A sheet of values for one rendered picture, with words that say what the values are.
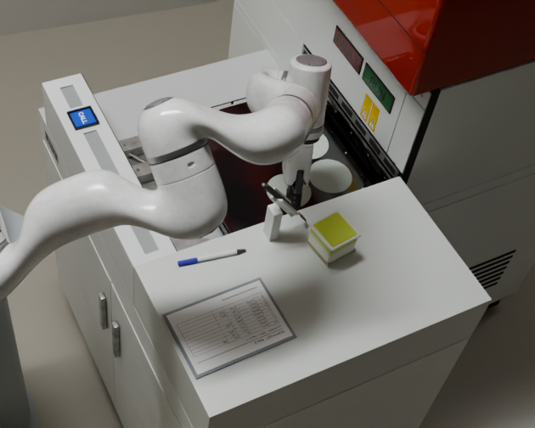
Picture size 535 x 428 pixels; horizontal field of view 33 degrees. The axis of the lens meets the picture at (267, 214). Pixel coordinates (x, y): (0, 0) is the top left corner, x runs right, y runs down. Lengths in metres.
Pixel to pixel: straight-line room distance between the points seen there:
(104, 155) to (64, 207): 0.52
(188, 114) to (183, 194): 0.12
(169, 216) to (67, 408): 1.36
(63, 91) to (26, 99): 1.35
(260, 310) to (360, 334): 0.20
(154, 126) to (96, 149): 0.59
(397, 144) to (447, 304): 0.38
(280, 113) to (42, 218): 0.41
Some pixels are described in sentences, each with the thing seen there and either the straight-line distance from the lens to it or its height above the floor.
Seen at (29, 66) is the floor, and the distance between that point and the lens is 3.57.
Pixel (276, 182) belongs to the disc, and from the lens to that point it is 2.01.
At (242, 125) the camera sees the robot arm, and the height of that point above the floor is 1.41.
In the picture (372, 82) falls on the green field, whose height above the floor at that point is 1.10.
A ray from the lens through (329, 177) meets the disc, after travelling 2.04.
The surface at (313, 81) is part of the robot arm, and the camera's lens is 1.76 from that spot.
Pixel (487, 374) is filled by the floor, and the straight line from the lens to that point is 2.93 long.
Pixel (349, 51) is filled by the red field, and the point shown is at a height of 1.10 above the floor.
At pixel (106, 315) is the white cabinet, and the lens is 2.21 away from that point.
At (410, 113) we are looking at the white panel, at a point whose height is 1.13.
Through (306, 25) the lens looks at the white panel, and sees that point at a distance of 2.20.
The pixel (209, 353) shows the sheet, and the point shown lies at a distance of 1.67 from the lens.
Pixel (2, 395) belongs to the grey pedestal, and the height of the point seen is 0.28.
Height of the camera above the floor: 2.42
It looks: 51 degrees down
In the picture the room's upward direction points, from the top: 11 degrees clockwise
